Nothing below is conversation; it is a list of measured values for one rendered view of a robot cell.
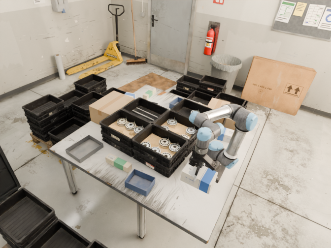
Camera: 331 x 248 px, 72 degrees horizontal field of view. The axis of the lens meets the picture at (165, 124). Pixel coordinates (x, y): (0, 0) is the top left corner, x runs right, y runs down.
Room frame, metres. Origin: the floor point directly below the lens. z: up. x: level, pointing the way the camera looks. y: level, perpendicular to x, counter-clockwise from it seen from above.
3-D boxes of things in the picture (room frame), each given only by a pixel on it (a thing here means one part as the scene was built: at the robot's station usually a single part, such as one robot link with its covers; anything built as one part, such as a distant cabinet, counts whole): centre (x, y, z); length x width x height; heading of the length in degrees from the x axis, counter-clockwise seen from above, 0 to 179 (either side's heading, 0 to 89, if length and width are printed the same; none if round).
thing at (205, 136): (0.99, -0.22, 1.41); 0.09 x 0.08 x 0.11; 135
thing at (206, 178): (0.98, -0.24, 1.09); 0.20 x 0.12 x 0.09; 62
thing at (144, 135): (1.48, 0.03, 0.87); 0.40 x 0.30 x 0.11; 59
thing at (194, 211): (1.83, -0.01, 0.35); 1.60 x 1.60 x 0.70; 62
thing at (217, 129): (1.07, -0.28, 1.41); 0.11 x 0.11 x 0.08; 45
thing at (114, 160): (1.36, 0.38, 0.73); 0.24 x 0.06 x 0.06; 64
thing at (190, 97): (3.03, -0.53, 0.31); 0.40 x 0.30 x 0.34; 62
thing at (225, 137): (1.84, -0.65, 0.74); 0.20 x 0.12 x 0.09; 71
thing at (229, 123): (2.07, -0.81, 0.78); 0.30 x 0.22 x 0.16; 152
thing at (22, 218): (0.92, 1.04, 0.37); 0.40 x 0.30 x 0.45; 62
